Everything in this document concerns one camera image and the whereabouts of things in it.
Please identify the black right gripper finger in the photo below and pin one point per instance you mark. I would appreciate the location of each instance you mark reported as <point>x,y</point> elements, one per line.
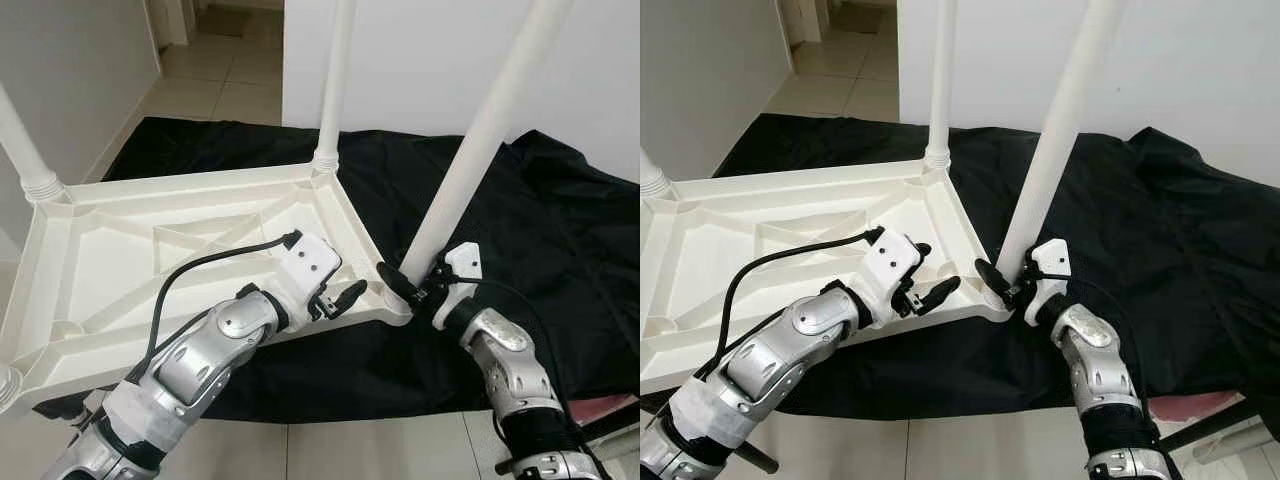
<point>396,279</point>
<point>993,275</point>

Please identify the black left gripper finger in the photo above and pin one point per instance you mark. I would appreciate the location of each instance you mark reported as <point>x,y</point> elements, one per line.
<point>942,291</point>
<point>352,296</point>
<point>921,249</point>

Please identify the white plastic table leg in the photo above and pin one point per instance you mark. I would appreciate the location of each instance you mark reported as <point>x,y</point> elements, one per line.
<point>25,150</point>
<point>335,80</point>
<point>8,388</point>
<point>490,120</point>
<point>652,180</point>
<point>942,80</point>
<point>1062,120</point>

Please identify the white plastic children table top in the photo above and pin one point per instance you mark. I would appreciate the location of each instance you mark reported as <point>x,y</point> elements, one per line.
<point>720,250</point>
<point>100,260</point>

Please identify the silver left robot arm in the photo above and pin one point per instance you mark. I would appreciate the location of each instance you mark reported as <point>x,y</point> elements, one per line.
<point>190,360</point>
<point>780,355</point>

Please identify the black shiny table cloth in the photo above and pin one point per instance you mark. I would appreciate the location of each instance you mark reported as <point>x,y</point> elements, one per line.
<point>1190,230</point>
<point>570,230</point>

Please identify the pink cloth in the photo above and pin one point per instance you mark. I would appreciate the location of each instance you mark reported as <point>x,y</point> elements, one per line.
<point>1195,403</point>
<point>600,403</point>

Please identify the black metal table leg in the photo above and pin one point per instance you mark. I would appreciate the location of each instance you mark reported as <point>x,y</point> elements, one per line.
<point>1220,425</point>
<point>80,418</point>
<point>757,460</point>
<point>610,425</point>

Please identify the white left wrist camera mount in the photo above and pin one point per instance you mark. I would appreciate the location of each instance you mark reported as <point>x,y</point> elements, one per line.
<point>310,265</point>
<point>890,262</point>

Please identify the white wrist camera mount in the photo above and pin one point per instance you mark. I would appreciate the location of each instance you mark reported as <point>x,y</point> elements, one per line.
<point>1050,258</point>
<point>890,262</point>
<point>310,265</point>
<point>462,262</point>

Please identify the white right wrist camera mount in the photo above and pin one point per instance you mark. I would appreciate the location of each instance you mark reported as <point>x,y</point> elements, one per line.
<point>1050,258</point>
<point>462,262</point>

